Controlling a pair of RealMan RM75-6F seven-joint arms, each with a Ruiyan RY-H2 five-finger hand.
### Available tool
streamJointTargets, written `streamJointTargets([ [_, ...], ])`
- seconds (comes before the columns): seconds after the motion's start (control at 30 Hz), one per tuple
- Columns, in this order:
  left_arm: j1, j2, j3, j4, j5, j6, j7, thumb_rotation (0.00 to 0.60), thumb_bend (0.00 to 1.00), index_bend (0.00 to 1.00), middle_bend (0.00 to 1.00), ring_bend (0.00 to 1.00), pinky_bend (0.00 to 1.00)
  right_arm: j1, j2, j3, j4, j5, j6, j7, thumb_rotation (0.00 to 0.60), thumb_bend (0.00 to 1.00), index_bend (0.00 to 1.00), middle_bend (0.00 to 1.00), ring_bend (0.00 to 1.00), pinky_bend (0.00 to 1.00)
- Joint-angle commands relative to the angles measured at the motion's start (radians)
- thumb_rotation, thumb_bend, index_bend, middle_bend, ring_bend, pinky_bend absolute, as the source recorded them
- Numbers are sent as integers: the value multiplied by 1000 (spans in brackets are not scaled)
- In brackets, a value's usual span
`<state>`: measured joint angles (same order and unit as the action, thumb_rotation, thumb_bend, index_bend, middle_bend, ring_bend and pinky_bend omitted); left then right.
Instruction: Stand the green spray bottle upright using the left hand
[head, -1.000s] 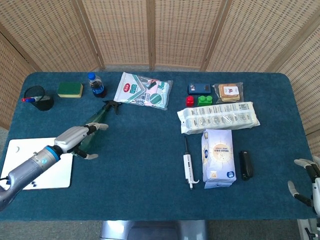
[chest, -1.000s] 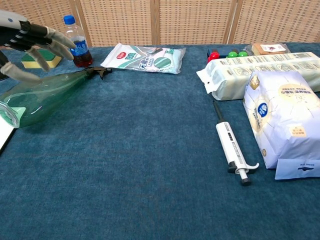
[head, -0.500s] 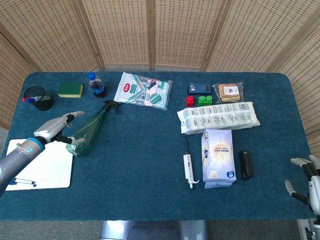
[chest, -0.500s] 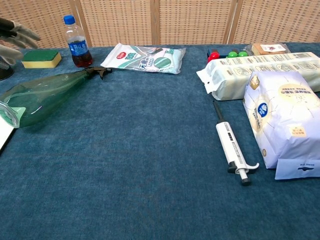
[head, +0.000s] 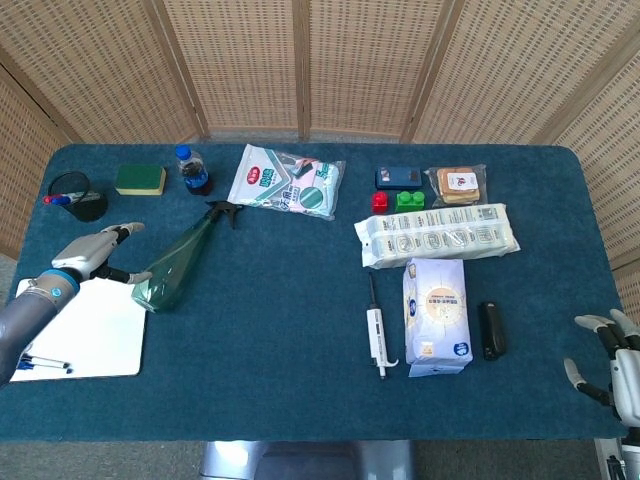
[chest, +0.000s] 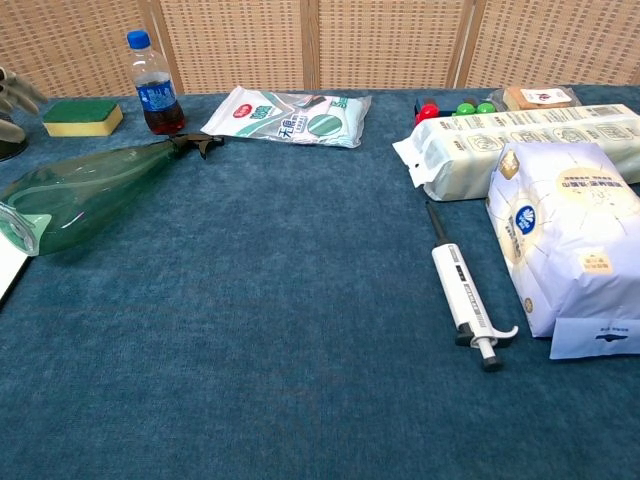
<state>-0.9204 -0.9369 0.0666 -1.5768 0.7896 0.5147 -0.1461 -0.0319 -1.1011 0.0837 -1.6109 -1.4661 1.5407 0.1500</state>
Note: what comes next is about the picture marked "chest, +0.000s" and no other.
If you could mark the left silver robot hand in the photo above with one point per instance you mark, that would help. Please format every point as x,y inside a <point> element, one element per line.
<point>17,92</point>

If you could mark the green spray bottle black trigger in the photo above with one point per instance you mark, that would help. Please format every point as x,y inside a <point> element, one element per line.
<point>85,190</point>

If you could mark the cola bottle blue cap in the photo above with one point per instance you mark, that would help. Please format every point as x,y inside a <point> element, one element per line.
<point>157,95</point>

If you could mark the black mesh pen holder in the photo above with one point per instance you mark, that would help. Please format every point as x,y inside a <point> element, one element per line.
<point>10,151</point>

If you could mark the green and yellow sponge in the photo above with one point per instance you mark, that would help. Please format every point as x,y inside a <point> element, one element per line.
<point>82,117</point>

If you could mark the white rectangular board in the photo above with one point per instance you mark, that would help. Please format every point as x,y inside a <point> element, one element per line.
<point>9,265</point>

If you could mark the bamboo folding screen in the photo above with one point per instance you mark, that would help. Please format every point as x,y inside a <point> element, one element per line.
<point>240,45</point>

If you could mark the packaged cleaning cloths bag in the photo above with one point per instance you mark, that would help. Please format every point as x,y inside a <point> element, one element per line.
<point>290,117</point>

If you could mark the blue tablecloth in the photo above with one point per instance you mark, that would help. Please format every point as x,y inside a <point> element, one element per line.
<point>250,325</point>

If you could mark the small dark blue box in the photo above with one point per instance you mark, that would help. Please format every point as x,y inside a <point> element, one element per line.
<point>418,106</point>

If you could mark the red toy block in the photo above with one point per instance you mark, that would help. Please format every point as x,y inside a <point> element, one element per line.
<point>429,112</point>

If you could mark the long white printed packet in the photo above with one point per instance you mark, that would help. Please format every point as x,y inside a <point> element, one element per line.
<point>465,155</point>

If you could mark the green toy block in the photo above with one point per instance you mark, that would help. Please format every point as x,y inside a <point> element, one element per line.
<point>470,108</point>

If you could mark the white pipette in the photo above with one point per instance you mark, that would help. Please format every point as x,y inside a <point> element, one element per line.
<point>462,285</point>

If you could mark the packaged biscuits clear wrapper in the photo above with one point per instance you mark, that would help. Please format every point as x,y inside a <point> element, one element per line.
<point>535,96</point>

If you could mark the lavender tissue pack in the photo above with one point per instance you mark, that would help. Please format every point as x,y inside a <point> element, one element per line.
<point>570,240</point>

